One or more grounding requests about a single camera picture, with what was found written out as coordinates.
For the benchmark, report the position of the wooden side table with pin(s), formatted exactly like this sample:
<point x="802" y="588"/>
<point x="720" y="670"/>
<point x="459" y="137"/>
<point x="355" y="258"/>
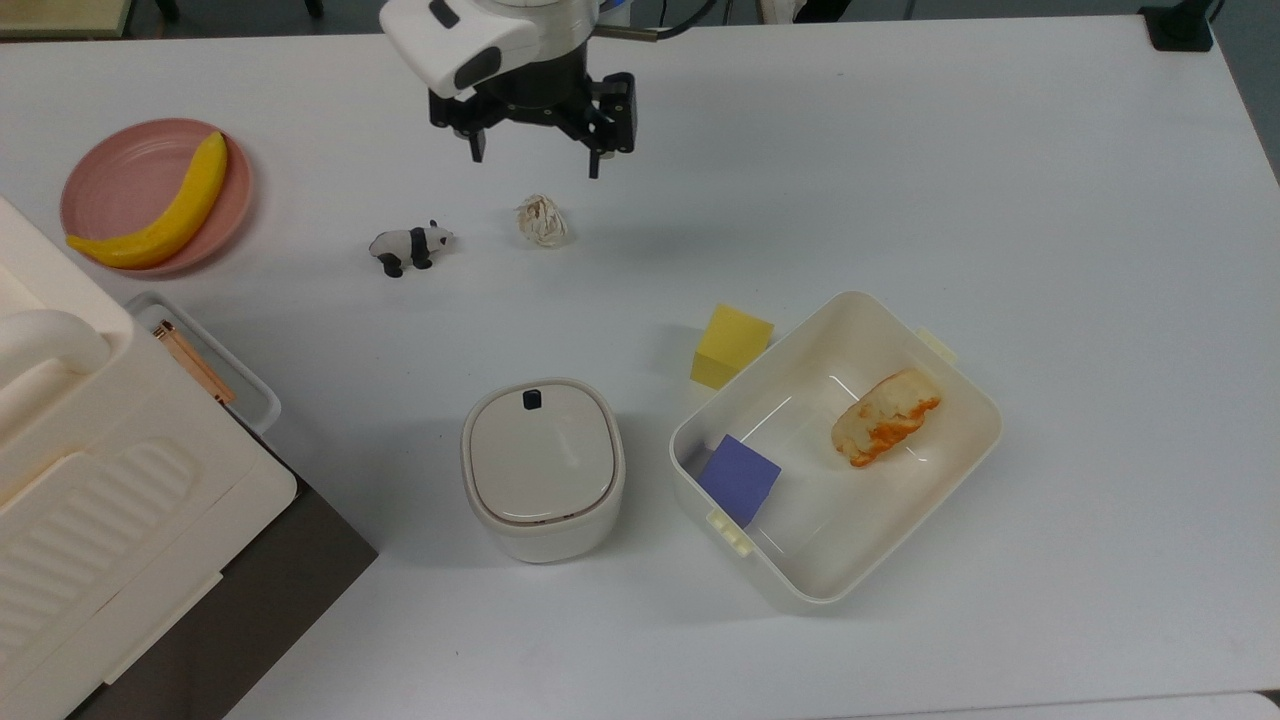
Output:
<point x="60" y="15"/>

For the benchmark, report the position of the clear tray with pen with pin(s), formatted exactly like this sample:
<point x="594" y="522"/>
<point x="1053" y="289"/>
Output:
<point x="250" y="395"/>

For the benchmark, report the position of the orange sticks bundle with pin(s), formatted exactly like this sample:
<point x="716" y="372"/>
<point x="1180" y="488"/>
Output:
<point x="195" y="363"/>

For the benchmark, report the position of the purple foam cube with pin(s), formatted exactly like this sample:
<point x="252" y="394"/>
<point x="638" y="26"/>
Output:
<point x="738" y="479"/>

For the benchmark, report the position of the white lidded round container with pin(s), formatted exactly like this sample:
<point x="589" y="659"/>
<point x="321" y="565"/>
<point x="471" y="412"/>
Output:
<point x="542" y="468"/>

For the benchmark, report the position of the pink round plate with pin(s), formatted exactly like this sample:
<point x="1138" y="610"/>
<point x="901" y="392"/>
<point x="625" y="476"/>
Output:
<point x="125" y="185"/>

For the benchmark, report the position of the yellow foam cube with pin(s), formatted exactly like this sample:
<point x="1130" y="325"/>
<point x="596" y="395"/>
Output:
<point x="730" y="346"/>

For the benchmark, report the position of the black table clamp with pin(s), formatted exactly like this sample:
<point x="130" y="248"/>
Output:
<point x="1180" y="25"/>

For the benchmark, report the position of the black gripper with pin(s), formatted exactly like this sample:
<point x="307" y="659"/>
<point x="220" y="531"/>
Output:
<point x="540" y="95"/>

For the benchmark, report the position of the yellow banana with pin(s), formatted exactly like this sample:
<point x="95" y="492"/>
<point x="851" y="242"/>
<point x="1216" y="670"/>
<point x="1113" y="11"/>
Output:
<point x="180" y="215"/>

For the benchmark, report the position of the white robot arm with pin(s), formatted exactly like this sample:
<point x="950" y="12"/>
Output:
<point x="450" y="35"/>

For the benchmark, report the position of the white open plastic box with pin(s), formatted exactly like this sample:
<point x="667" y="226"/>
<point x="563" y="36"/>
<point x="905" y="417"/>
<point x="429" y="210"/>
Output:
<point x="800" y="540"/>

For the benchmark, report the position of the dark base board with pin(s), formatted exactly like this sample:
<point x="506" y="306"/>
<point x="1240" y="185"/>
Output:
<point x="280" y="580"/>

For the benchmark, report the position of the cream plastic appliance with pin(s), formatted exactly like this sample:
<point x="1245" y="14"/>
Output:
<point x="90" y="500"/>

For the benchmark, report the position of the crumpled paper ball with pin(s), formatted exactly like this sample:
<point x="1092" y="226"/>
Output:
<point x="541" y="222"/>

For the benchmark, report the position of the panda toy figure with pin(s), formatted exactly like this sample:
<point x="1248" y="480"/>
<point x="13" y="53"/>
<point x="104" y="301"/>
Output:
<point x="410" y="246"/>

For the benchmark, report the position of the orange glazed bread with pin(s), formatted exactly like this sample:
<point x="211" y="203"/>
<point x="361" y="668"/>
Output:
<point x="885" y="417"/>

